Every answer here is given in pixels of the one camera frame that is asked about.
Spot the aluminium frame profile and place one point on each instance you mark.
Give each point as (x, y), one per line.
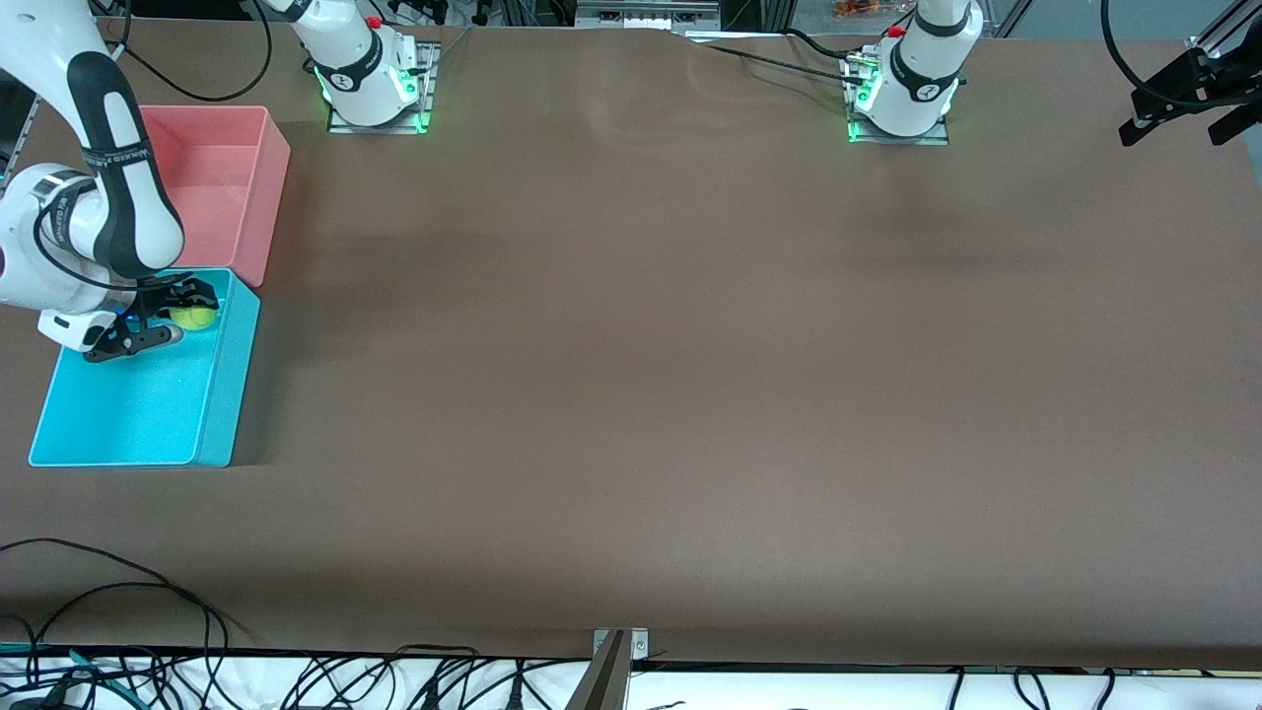
(1208, 39)

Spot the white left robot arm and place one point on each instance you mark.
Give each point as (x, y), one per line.
(917, 79)

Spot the grey power strip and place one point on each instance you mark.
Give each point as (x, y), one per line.
(646, 12)

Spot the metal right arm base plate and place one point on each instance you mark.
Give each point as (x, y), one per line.
(431, 89)

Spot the yellow-green tennis ball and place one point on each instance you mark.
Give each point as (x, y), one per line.
(194, 318)

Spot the silver mounting bracket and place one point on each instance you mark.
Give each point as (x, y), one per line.
(639, 646)

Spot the blue plastic bin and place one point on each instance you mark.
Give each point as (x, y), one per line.
(138, 414)

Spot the orange packaged item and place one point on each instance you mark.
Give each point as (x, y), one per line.
(858, 8)

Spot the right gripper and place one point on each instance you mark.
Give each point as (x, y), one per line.
(175, 295)

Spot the grey camera mount pole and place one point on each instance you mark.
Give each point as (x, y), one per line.
(601, 685)

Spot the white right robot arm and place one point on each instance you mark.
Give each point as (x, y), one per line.
(108, 148)

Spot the pink plastic bin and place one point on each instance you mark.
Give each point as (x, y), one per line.
(227, 197)

